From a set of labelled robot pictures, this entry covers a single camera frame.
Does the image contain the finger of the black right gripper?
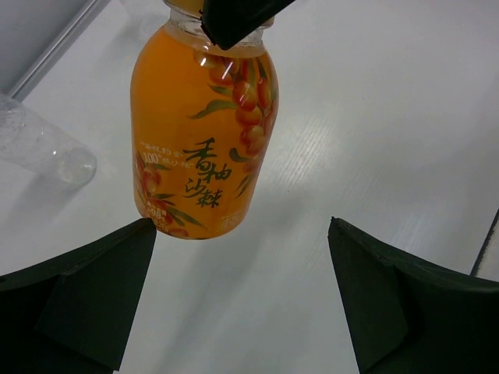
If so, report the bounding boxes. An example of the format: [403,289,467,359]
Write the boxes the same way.
[200,0,293,50]

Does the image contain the orange juice bottle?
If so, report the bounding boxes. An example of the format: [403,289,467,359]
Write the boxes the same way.
[130,1,279,240]

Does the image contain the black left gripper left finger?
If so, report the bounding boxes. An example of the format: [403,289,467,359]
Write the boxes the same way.
[1,218,157,373]

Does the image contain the clear bottle without label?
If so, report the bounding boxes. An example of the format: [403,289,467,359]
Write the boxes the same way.
[1,94,97,189]

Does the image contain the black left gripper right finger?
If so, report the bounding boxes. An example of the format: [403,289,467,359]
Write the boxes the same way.
[328,217,498,373]

